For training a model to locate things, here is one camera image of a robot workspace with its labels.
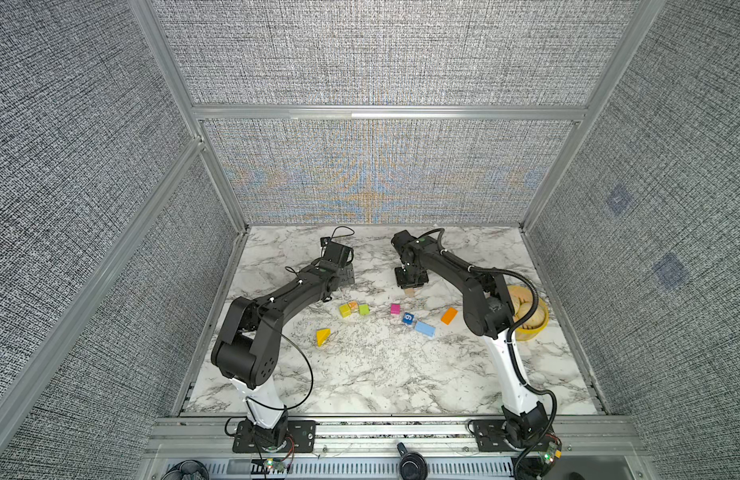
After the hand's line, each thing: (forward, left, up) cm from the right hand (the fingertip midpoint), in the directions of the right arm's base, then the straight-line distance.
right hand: (407, 284), depth 104 cm
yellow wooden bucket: (-8, -36, +3) cm, 37 cm away
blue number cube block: (-14, +1, +1) cm, 14 cm away
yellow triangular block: (-21, +27, +3) cm, 34 cm away
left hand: (-2, +24, +10) cm, 26 cm away
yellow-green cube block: (-12, +21, +2) cm, 24 cm away
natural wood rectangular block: (-4, -1, +1) cm, 4 cm away
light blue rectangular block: (-17, -4, 0) cm, 17 cm away
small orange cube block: (-9, +18, +1) cm, 21 cm away
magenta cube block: (-10, +5, 0) cm, 11 cm away
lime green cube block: (-10, +15, +1) cm, 18 cm away
